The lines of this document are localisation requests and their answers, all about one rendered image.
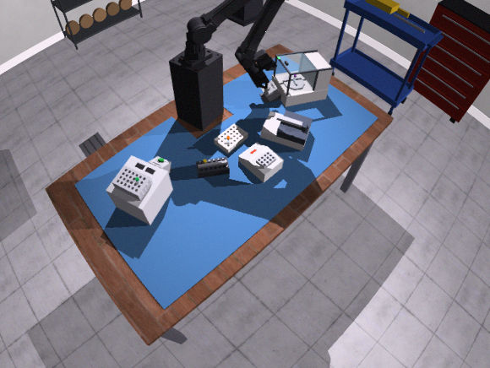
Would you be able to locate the blue bench mat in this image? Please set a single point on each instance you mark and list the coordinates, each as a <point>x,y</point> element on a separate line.
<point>204,220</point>

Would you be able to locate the white tube rack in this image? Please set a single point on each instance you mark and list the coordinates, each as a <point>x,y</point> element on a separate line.
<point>235,133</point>

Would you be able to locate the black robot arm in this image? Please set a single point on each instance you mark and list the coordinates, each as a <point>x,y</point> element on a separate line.
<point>251,60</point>

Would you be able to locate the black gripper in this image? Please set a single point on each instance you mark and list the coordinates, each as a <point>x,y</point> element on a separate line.
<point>257,81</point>

